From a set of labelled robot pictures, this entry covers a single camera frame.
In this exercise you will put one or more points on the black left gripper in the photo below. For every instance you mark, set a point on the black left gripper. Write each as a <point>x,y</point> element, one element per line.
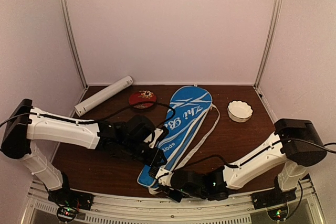
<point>155,158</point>

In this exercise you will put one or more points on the blue racket bag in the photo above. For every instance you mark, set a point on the blue racket bag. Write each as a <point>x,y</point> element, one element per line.
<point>191,104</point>

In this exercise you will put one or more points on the white shuttlecock tube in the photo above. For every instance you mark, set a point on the white shuttlecock tube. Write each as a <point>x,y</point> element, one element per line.
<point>93,101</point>

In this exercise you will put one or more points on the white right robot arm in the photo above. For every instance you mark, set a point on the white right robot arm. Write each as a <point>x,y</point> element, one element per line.
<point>294,143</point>

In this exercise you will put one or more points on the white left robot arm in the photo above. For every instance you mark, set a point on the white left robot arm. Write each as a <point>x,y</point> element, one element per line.
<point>28,124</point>

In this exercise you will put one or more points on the red floral dish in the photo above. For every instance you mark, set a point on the red floral dish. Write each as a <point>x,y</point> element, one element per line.
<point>142,99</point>

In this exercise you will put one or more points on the white scalloped bowl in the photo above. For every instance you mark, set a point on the white scalloped bowl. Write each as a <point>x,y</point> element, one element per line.
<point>239,111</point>

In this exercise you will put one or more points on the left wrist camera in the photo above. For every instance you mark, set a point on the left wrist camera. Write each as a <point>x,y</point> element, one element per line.
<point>139,127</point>

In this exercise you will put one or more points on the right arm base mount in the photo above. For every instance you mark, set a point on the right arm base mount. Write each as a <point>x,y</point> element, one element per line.
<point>275,202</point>

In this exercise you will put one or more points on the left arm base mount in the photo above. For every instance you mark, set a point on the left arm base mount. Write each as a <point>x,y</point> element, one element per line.
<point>70,203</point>

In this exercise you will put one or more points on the aluminium front rail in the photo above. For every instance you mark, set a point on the aluminium front rail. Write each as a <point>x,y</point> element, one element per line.
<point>238,208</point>

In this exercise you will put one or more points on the left aluminium frame post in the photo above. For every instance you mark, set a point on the left aluminium frame post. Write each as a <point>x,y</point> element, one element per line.
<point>72,43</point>

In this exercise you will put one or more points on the aluminium frame post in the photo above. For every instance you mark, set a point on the aluminium frame post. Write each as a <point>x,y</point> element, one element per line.
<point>72,43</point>
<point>276,10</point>

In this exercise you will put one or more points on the right aluminium frame post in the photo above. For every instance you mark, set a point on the right aluminium frame post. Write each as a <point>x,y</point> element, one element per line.
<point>276,10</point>

